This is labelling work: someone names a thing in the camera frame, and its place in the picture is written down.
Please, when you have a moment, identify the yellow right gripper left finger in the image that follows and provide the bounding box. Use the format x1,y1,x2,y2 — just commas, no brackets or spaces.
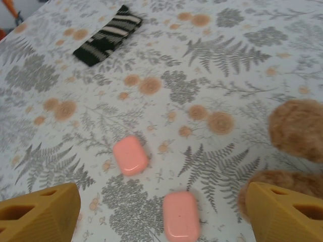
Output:
0,183,81,242

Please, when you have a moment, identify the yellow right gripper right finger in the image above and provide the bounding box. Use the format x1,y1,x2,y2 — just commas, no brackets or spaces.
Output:
246,183,323,242

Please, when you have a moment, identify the pink earbuds charging case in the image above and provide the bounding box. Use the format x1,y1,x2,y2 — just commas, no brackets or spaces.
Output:
112,135,149,177
162,191,201,242

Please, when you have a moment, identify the brown plush teddy bear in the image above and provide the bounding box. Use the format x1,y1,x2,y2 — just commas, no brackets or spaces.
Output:
238,99,323,225

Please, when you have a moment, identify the floral patterned table cover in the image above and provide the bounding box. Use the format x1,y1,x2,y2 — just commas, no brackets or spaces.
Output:
0,0,323,242

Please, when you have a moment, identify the black striped sock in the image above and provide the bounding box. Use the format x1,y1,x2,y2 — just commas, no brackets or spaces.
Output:
72,4,143,68

